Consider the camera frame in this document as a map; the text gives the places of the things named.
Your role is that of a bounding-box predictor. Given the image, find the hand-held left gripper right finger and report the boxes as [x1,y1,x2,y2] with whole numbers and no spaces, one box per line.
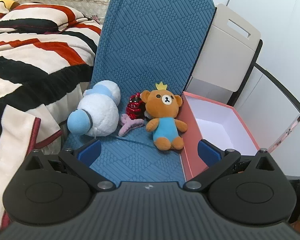
[184,139,277,192]

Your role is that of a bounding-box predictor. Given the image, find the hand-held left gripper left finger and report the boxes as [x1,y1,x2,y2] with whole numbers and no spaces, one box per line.
[24,139,117,192]

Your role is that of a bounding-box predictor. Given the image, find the pink cardboard box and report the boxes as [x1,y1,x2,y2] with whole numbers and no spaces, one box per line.
[181,91,260,182]

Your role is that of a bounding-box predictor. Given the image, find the white and blue plush toy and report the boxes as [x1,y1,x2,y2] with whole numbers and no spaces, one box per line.
[67,80,121,137]

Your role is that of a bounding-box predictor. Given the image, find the purple hair claw clip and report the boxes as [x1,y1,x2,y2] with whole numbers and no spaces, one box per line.
[118,114,145,137]

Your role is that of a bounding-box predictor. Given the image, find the brown bear plush toy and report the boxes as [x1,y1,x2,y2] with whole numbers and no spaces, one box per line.
[140,82,188,151]

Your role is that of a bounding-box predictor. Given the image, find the red hair clip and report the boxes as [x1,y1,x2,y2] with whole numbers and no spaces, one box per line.
[126,92,147,120]

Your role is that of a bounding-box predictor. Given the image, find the pink printed box lid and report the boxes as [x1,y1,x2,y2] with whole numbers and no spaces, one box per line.
[269,115,300,154]

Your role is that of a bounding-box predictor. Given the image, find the beige plastic bin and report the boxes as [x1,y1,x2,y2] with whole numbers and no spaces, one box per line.
[185,4,262,105]

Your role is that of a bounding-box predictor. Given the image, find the striped fleece blanket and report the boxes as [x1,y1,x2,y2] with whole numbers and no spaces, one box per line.
[0,2,103,230]

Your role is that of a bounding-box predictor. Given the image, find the blue textured chair cover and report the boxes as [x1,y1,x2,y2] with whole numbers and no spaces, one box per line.
[65,0,215,183]

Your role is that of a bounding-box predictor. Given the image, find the yellow cloth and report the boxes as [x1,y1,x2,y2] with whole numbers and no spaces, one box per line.
[0,0,20,12]

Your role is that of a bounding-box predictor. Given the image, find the black chair frame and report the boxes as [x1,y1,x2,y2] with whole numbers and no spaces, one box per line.
[227,39,300,125]

